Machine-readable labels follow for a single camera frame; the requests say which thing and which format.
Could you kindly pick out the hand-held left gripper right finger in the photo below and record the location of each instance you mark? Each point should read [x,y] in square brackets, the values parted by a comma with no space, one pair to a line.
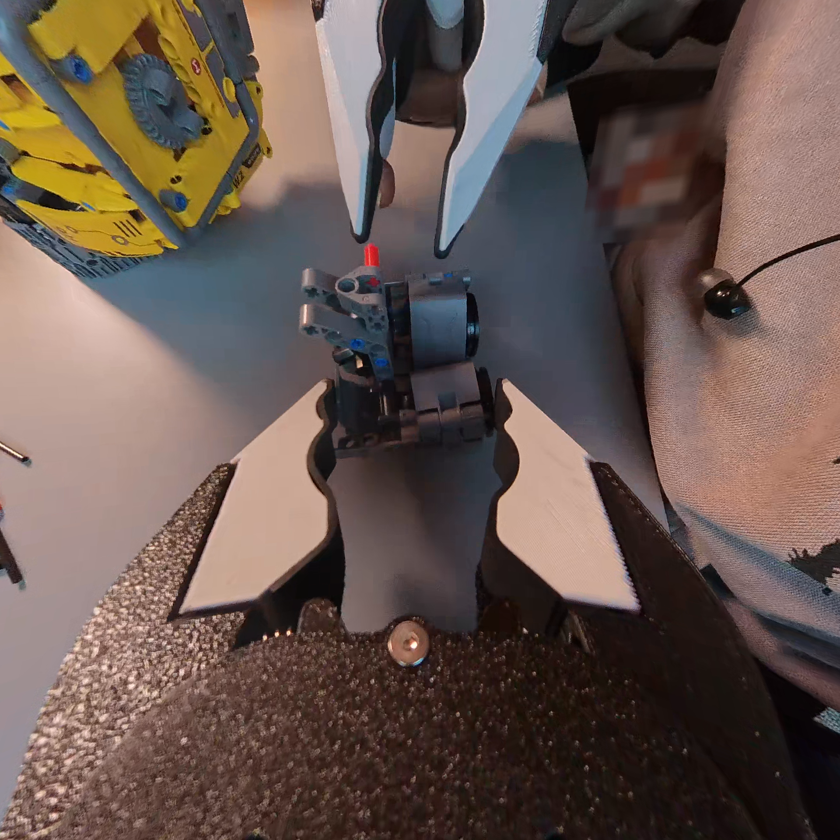
[558,518]

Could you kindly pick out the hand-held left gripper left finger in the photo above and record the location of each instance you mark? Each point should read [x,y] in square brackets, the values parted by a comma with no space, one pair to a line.
[262,518]

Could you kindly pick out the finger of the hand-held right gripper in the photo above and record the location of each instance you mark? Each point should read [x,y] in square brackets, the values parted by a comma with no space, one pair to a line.
[505,85]
[351,98]

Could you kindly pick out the red axle pin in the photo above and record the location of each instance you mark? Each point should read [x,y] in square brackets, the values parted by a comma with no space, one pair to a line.
[372,254]

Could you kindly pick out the grey brick engine assembly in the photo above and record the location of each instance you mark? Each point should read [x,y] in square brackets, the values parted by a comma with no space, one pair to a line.
[436,328]

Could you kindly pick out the yellow brick-built vehicle model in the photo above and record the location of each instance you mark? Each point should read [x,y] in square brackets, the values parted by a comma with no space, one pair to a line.
[85,39]

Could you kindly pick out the grey desk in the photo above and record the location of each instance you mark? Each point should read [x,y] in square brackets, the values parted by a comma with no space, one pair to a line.
[164,394]

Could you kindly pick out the person's right hand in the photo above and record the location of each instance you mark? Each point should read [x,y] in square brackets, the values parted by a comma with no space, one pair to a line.
[426,98]

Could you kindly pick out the long plain black axle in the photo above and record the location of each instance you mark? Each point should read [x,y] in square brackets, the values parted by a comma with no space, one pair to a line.
[16,454]

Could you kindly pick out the black axle with red bush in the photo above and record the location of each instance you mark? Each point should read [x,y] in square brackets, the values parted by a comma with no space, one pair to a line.
[10,558]

